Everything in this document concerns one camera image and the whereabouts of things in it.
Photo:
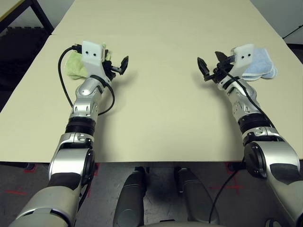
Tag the black tripod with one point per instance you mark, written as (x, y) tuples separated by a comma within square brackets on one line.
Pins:
[(293, 30)]

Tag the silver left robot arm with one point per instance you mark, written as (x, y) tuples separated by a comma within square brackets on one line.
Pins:
[(85, 94)]

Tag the black table foot bar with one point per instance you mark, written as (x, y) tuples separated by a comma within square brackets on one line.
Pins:
[(29, 166), (234, 166)]

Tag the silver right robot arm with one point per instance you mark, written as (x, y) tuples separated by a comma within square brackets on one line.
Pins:
[(241, 99)]

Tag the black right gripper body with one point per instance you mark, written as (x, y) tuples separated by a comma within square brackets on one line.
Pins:
[(220, 71)]

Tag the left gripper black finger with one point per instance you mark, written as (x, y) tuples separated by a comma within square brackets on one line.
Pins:
[(124, 65), (107, 55)]

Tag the beige robot torso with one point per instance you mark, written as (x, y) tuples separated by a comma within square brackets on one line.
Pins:
[(180, 224)]

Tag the grey left robot leg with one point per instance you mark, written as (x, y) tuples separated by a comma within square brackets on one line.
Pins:
[(131, 198)]

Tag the folded light blue towel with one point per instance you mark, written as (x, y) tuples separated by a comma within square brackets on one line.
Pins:
[(260, 61)]

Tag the red floor tape mark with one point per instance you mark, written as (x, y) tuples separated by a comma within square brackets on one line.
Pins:
[(97, 169), (236, 186), (16, 192)]

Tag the black foam floor mat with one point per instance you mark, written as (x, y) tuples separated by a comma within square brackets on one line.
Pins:
[(19, 52)]

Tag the green towel with white trim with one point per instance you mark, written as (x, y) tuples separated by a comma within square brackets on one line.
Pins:
[(74, 66)]

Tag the black frame side table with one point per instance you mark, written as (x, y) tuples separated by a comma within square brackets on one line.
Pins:
[(43, 15)]

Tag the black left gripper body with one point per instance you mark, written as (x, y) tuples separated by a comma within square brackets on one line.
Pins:
[(109, 69)]

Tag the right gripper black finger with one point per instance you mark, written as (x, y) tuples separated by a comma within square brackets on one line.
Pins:
[(221, 56), (203, 66)]

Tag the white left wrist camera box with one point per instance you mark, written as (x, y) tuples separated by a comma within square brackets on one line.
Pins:
[(93, 55)]

